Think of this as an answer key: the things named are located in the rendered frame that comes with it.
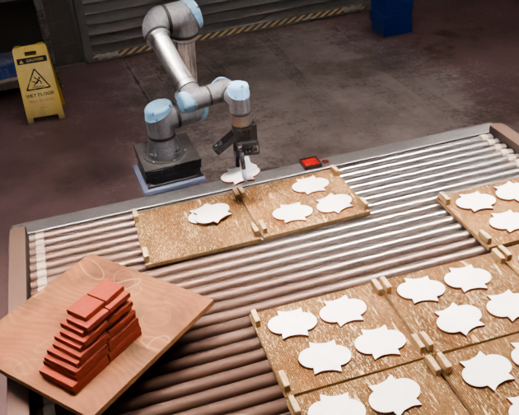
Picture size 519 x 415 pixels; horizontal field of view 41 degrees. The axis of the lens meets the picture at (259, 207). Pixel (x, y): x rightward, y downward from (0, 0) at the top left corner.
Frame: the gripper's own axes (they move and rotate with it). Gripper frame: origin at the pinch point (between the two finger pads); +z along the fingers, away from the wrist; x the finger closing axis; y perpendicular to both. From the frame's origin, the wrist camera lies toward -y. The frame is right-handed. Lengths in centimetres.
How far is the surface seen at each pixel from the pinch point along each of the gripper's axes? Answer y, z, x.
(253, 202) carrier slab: 3.5, 12.1, -2.2
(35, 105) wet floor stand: -95, 90, 338
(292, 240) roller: 10.3, 14.2, -28.7
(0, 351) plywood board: -85, 3, -66
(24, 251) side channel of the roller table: -81, 12, -4
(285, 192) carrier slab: 17.1, 12.0, 0.6
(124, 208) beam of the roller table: -43.7, 14.7, 16.7
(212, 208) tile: -12.5, 10.7, -2.8
